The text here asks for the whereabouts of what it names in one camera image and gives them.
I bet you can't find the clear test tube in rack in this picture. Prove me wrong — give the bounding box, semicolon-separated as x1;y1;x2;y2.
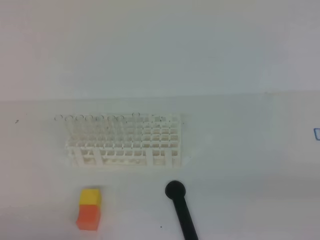
64;115;74;132
107;115;116;131
132;112;140;125
95;115;104;132
74;114;85;132
84;115;94;132
54;114;63;121

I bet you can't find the clear glass test tube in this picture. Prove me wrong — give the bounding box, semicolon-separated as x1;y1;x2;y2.
116;115;126;134

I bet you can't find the black round-headed stand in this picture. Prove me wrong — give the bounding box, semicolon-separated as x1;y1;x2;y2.
165;180;199;240

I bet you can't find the yellow and orange block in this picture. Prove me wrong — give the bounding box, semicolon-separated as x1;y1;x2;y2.
76;188;102;231

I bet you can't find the white test tube rack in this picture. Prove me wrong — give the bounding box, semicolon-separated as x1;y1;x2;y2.
65;113;182;169

